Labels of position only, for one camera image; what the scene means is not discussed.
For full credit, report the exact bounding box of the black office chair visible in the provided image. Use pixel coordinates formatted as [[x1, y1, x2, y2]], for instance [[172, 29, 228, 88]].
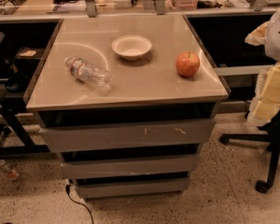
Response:
[[219, 110, 280, 193]]

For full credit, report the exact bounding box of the grey drawer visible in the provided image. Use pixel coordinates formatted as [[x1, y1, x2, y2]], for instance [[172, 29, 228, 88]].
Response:
[[40, 119, 215, 152], [61, 154, 199, 179], [75, 177, 189, 199]]

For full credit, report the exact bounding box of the black power cable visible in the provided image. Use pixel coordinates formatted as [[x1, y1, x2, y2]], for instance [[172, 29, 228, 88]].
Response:
[[64, 184, 95, 224]]

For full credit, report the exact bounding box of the red apple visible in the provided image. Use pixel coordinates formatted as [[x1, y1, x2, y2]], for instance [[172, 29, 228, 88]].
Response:
[[175, 51, 200, 77]]

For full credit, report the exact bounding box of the grey bottom drawer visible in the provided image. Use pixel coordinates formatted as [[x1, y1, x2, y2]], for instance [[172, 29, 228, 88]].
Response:
[[75, 177, 189, 199]]

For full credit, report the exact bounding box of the black table frame left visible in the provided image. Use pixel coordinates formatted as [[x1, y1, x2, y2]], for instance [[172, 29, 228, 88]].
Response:
[[0, 103, 49, 158]]

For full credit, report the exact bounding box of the small bottle on floor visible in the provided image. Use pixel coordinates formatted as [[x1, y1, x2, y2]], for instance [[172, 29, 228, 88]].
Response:
[[0, 160, 20, 180]]

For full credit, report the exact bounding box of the clear plastic water bottle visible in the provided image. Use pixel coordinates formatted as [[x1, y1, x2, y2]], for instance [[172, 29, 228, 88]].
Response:
[[64, 56, 113, 92]]

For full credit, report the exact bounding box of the grey middle drawer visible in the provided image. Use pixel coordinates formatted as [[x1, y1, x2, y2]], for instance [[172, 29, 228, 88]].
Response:
[[61, 154, 199, 179]]

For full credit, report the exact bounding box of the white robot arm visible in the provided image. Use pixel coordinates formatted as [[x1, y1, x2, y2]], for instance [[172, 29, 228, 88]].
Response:
[[245, 8, 280, 126]]

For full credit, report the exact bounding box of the white paper bowl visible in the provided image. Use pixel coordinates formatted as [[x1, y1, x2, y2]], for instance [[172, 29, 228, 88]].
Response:
[[111, 35, 152, 61]]

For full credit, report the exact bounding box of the grey top drawer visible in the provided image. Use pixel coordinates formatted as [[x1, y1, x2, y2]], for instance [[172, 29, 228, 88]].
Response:
[[40, 119, 215, 152]]

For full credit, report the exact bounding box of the grey drawer cabinet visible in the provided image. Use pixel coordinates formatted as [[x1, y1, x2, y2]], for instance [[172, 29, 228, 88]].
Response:
[[27, 15, 229, 186]]

